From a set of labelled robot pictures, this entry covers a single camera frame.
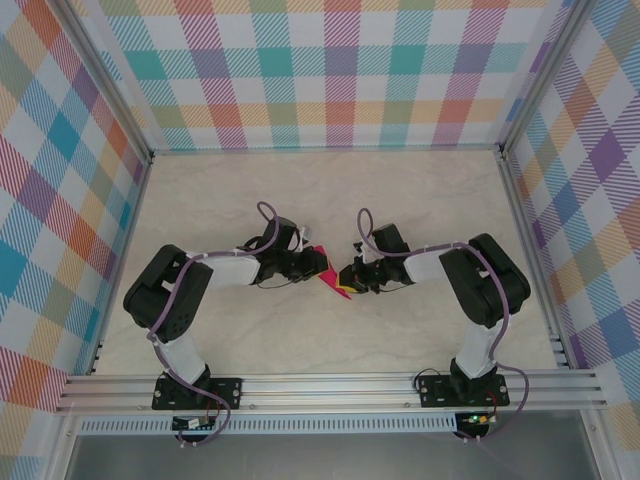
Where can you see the magenta cloth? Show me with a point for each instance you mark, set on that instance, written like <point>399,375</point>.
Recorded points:
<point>330,277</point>

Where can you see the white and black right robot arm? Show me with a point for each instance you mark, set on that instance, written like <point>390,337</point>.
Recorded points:
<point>480,300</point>

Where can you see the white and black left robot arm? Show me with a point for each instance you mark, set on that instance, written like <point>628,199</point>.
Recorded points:
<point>145,295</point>

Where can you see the grey metal panel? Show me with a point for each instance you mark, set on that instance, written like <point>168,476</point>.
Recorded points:
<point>325,457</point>

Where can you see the circuit board with green light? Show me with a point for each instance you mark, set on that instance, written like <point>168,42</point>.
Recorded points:
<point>477,419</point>

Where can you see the small black circuit board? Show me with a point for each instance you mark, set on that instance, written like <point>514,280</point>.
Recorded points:
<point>187,424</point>

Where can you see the aluminium mounting rail beam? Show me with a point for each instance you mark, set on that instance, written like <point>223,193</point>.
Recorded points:
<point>325,392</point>

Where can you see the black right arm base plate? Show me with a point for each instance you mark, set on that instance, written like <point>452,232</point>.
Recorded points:
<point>435,390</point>

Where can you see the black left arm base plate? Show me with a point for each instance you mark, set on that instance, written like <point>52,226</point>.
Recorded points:
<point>227,392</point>

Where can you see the aluminium table edge rail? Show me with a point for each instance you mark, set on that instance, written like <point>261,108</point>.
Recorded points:
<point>125,235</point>
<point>534,250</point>

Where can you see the aluminium frame post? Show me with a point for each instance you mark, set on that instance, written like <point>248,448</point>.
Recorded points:
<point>107,85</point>
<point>545,80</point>

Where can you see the aluminium frame leg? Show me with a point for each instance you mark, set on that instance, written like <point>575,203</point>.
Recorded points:
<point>62,445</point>
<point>600,445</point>

